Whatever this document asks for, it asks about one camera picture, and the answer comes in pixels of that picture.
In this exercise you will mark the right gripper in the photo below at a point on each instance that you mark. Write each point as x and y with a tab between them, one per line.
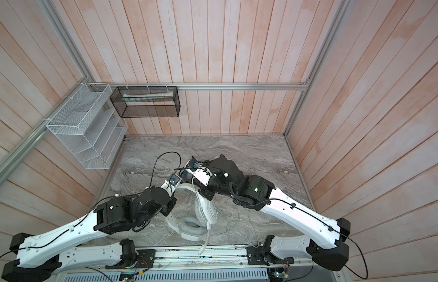
209	194

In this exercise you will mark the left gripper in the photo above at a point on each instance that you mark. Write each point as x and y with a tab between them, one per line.
171	205

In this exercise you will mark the black headphones with blue band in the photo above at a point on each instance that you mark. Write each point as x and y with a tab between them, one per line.
185	175

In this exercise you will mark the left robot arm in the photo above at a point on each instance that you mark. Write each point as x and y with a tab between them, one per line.
38	257

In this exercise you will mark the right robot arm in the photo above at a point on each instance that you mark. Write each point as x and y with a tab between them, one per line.
327	237

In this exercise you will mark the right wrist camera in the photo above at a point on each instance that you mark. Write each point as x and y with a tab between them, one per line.
201	174

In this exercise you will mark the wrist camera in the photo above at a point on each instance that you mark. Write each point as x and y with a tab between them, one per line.
171	183
201	174

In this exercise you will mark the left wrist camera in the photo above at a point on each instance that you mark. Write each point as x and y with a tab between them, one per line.
171	183

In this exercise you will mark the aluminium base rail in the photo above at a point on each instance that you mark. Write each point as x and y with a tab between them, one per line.
216	264

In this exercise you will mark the black wire mesh basket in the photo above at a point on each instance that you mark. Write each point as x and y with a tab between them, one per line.
146	101

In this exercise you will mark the white wire mesh shelf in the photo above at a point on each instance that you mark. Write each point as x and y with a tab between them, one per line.
90	130

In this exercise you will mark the aluminium wall frame rail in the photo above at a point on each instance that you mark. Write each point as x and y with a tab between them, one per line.
13	160

